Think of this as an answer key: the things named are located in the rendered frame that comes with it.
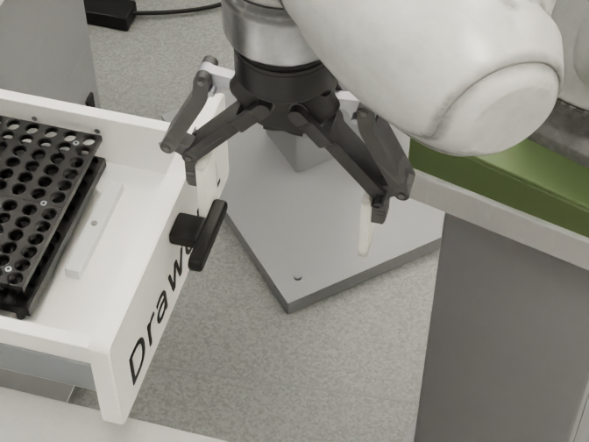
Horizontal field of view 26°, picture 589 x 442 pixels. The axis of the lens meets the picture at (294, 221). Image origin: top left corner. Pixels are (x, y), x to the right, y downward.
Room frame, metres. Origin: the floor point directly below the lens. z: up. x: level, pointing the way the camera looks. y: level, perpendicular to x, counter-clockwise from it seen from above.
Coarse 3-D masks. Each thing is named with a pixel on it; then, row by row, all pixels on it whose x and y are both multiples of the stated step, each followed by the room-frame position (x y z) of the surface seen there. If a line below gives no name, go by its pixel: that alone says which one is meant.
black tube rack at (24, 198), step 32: (0, 128) 0.80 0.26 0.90; (64, 128) 0.80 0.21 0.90; (0, 160) 0.76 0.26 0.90; (32, 160) 0.76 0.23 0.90; (64, 160) 0.76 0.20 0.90; (96, 160) 0.79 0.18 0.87; (0, 192) 0.73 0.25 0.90; (32, 192) 0.73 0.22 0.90; (0, 224) 0.69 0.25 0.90; (64, 224) 0.72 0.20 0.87; (0, 256) 0.66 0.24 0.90; (32, 256) 0.68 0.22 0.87; (0, 288) 0.65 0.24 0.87; (32, 288) 0.65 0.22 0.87
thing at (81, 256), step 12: (108, 192) 0.77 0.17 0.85; (120, 192) 0.78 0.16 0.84; (96, 204) 0.76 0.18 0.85; (108, 204) 0.76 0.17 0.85; (96, 216) 0.74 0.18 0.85; (108, 216) 0.75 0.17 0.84; (84, 228) 0.73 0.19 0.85; (96, 228) 0.73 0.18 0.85; (84, 240) 0.72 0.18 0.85; (96, 240) 0.72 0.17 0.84; (84, 252) 0.70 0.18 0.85; (72, 264) 0.69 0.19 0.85; (84, 264) 0.69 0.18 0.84; (72, 276) 0.68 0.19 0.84
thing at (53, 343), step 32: (0, 96) 0.85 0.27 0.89; (32, 96) 0.85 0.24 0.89; (32, 128) 0.84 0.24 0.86; (96, 128) 0.82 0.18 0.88; (128, 128) 0.82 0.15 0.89; (160, 128) 0.81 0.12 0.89; (128, 160) 0.82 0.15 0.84; (160, 160) 0.81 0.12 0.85; (96, 192) 0.78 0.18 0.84; (128, 192) 0.78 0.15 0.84; (128, 224) 0.75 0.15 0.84; (64, 256) 0.71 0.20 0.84; (96, 256) 0.71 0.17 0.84; (64, 288) 0.67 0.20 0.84; (96, 288) 0.67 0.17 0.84; (0, 320) 0.60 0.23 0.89; (32, 320) 0.64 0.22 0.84; (64, 320) 0.64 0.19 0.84; (96, 320) 0.64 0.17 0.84; (0, 352) 0.59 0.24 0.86; (32, 352) 0.58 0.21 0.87; (64, 352) 0.57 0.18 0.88
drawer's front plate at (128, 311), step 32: (224, 96) 0.82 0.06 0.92; (192, 128) 0.78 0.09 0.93; (224, 160) 0.81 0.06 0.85; (160, 192) 0.70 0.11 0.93; (192, 192) 0.73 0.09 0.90; (160, 224) 0.67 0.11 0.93; (128, 256) 0.63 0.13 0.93; (160, 256) 0.65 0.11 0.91; (128, 288) 0.60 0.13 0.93; (160, 288) 0.64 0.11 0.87; (128, 320) 0.58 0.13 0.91; (96, 352) 0.55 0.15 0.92; (128, 352) 0.57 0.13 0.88; (96, 384) 0.55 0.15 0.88; (128, 384) 0.56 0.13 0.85
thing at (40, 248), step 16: (80, 144) 0.78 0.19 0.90; (96, 144) 0.78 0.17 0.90; (80, 160) 0.77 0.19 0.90; (64, 176) 0.75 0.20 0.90; (80, 176) 0.74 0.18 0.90; (64, 192) 0.73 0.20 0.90; (48, 208) 0.71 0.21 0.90; (64, 208) 0.71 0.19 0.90; (32, 224) 0.69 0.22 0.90; (48, 224) 0.69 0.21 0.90; (48, 240) 0.68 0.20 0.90; (16, 256) 0.66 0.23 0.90; (16, 272) 0.64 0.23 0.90; (32, 272) 0.64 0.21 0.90; (16, 288) 0.63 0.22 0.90
